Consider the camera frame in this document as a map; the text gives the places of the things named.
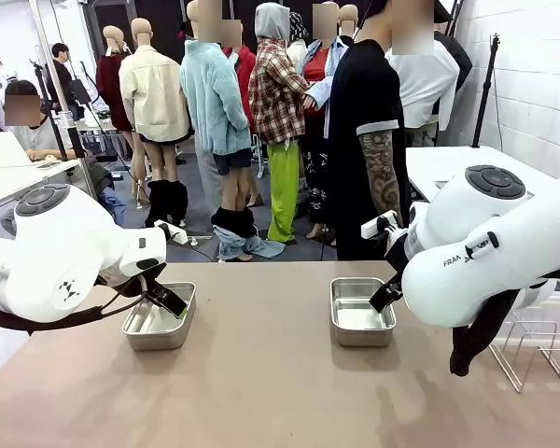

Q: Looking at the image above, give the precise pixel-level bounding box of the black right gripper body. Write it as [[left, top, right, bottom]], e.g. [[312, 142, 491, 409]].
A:
[[383, 228, 411, 277]]

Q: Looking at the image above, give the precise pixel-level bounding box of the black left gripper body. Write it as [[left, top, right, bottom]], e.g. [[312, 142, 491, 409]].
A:
[[116, 262, 167, 299]]

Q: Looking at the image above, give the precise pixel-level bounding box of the steel rectangular container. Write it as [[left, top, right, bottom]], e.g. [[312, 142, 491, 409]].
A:
[[121, 281, 198, 352], [329, 276, 398, 348]]

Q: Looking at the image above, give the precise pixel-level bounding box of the tattooed right forearm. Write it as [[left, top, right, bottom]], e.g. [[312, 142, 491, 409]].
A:
[[357, 130, 405, 228]]

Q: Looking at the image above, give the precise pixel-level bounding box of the white side table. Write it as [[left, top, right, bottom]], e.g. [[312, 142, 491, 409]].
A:
[[404, 145, 560, 207]]

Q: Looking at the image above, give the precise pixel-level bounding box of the person in black shirt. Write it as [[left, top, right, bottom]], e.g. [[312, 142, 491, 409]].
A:
[[328, 0, 408, 261]]

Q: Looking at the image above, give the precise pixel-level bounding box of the mannequin in white shirt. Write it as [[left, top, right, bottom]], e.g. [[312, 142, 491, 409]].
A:
[[385, 40, 461, 133]]

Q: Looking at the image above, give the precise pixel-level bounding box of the white work desk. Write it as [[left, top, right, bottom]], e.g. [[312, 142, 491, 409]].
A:
[[0, 132, 83, 217]]

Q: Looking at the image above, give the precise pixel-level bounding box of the seated person in white shirt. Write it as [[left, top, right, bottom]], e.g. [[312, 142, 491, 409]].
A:
[[2, 79, 84, 162]]

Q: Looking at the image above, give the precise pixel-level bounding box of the tall black light stand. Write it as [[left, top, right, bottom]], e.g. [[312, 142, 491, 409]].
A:
[[470, 33, 503, 148]]

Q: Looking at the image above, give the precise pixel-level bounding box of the mannequin in blue open shirt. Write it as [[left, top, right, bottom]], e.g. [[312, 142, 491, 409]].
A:
[[301, 4, 352, 244]]

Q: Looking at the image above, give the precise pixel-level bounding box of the mannequin in cream jacket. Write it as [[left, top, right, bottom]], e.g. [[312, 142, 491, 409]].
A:
[[118, 17, 192, 228]]

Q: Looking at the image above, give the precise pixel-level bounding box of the mannequin in blue fleece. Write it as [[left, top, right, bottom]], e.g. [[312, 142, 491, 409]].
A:
[[179, 0, 286, 262]]

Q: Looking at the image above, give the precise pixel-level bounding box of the mannequin in plaid shirt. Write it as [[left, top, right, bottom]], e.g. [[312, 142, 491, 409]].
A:
[[248, 2, 312, 245]]

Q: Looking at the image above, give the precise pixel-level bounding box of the mannequin in maroon dress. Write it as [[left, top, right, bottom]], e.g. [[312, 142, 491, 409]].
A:
[[95, 25, 134, 137]]

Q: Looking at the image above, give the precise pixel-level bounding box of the mannequin in black jacket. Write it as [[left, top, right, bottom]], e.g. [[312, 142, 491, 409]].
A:
[[432, 30, 473, 97]]

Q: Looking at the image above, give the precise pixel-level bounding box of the standing man in black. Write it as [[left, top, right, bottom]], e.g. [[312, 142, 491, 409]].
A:
[[44, 42, 83, 122]]

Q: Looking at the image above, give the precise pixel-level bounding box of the mannequin in red jacket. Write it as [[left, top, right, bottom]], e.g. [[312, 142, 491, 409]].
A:
[[221, 21, 259, 136]]

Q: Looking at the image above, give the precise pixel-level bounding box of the mannequin in patterned headscarf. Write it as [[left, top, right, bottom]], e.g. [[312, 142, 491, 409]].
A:
[[287, 11, 310, 71]]

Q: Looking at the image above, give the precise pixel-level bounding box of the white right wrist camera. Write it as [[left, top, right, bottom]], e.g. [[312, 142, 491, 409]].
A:
[[360, 209, 399, 240]]

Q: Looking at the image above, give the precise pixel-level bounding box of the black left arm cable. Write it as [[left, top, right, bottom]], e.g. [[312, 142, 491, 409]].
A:
[[0, 274, 148, 335]]

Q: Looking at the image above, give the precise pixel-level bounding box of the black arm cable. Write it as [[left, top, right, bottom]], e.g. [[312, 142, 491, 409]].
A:
[[449, 279, 525, 377], [0, 274, 148, 335]]

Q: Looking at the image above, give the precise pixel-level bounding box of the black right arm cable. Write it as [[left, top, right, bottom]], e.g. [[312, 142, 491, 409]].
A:
[[449, 279, 525, 377]]

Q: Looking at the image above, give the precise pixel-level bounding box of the metal wire rack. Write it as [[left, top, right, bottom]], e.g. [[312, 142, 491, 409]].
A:
[[487, 320, 560, 396]]

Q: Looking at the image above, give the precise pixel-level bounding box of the black camera tripod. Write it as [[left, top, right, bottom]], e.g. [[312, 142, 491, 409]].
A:
[[29, 59, 89, 162]]

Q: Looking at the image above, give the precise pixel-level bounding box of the aluminium frame post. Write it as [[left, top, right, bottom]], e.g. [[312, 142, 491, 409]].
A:
[[27, 0, 99, 202]]

